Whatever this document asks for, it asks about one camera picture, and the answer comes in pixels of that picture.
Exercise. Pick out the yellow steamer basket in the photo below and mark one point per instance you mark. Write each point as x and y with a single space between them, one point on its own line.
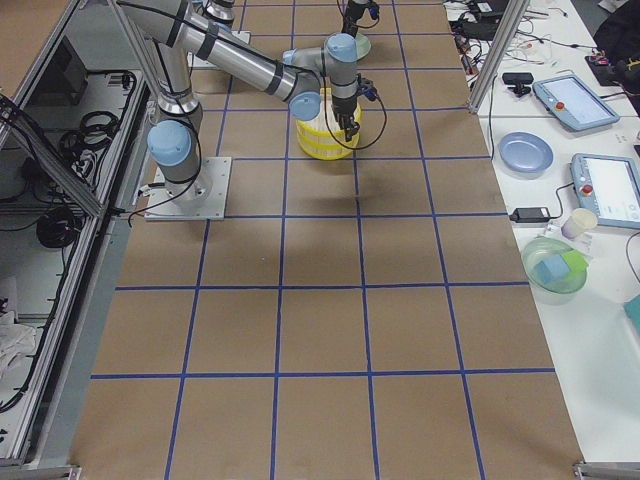
323 151
316 128

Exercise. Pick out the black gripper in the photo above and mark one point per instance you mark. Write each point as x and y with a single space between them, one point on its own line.
343 107

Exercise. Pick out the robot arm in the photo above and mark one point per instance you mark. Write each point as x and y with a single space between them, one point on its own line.
174 29
353 12

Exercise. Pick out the white crumpled cloth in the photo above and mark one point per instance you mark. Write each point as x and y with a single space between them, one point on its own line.
17 340

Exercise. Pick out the teach pendant far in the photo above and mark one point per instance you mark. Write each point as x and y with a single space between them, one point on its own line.
573 103

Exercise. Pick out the light green plate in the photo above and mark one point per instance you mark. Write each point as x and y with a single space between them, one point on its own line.
363 46

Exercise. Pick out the clear bowl with sponges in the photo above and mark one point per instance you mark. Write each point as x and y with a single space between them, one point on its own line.
555 270

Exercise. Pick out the teach pendant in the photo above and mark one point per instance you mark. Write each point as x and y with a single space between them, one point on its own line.
609 187
573 103

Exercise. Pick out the blue plate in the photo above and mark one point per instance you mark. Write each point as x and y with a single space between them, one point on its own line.
525 155

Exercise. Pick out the black webcam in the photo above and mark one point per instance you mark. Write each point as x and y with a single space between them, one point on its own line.
518 82

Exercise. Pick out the black power adapter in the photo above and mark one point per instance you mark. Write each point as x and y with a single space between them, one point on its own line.
531 215

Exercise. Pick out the aluminium frame post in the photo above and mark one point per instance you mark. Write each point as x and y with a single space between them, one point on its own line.
506 30

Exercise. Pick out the white paper cup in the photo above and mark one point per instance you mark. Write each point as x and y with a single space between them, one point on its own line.
580 221

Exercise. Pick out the teach pendant near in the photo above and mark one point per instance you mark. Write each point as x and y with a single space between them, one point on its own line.
609 187

